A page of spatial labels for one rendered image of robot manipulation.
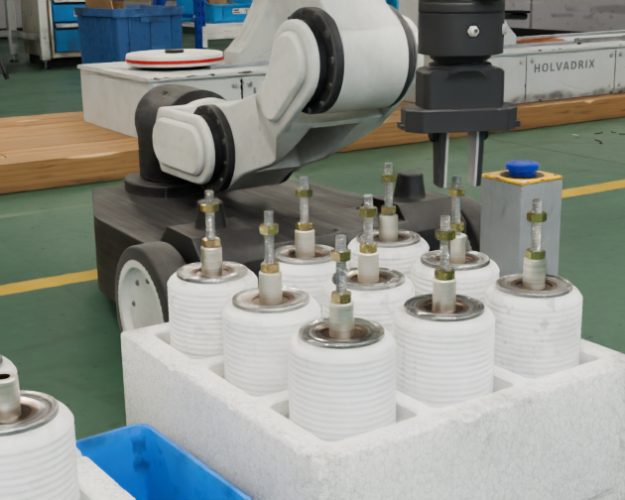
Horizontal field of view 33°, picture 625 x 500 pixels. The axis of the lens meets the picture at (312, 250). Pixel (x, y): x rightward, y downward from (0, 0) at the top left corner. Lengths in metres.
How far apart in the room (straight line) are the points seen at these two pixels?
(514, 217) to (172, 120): 0.70
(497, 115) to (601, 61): 3.02
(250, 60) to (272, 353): 2.44
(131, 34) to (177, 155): 3.79
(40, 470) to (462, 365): 0.40
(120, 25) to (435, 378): 4.63
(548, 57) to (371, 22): 2.53
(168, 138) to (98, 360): 0.40
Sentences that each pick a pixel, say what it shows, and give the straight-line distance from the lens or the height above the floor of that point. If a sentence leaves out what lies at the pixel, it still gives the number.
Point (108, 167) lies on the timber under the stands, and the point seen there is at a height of 0.04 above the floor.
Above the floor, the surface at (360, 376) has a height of 0.23.
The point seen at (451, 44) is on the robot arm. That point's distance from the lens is 1.08.
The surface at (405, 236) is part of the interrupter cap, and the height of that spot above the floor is 0.25.
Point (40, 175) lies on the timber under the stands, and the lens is 2.89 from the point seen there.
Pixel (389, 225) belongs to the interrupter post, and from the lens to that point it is 1.23.
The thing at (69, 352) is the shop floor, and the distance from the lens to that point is 1.66.
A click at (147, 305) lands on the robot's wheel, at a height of 0.11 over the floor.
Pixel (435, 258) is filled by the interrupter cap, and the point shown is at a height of 0.25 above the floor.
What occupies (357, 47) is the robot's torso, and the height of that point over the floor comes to 0.46.
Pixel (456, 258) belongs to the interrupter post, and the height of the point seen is 0.26.
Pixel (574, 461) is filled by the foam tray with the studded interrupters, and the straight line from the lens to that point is 1.08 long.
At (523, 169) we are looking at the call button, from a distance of 1.29.
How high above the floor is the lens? 0.56
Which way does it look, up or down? 15 degrees down
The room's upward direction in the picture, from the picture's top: 1 degrees counter-clockwise
